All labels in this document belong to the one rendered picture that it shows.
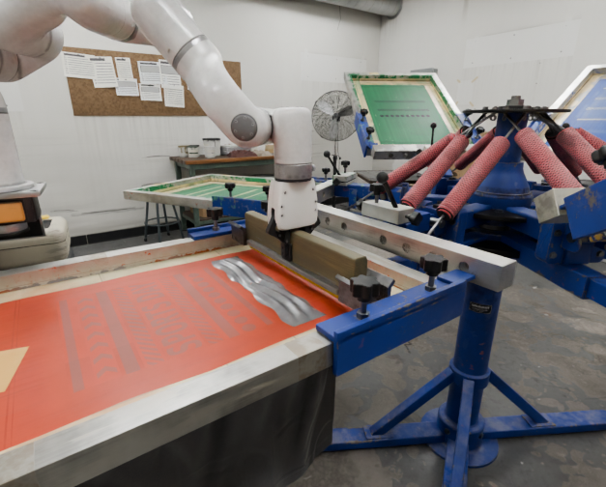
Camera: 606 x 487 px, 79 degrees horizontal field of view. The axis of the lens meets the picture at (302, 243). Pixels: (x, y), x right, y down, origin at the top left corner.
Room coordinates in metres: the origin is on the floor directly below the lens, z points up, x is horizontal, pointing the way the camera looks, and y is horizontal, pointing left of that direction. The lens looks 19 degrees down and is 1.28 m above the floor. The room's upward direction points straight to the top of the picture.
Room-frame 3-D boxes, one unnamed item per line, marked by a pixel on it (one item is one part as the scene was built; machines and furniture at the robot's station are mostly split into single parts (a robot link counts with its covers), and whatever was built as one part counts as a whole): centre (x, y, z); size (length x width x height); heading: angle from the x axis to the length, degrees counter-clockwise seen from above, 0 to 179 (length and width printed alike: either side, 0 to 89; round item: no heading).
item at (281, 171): (0.75, 0.01, 1.18); 0.09 x 0.07 x 0.03; 125
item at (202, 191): (1.61, 0.16, 1.05); 1.08 x 0.61 x 0.23; 65
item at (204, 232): (0.99, 0.16, 0.97); 0.30 x 0.05 x 0.07; 125
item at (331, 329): (0.53, -0.16, 0.97); 0.30 x 0.05 x 0.07; 125
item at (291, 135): (0.76, 0.06, 1.25); 0.15 x 0.10 x 0.11; 86
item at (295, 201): (0.75, 0.02, 1.12); 0.10 x 0.07 x 0.11; 125
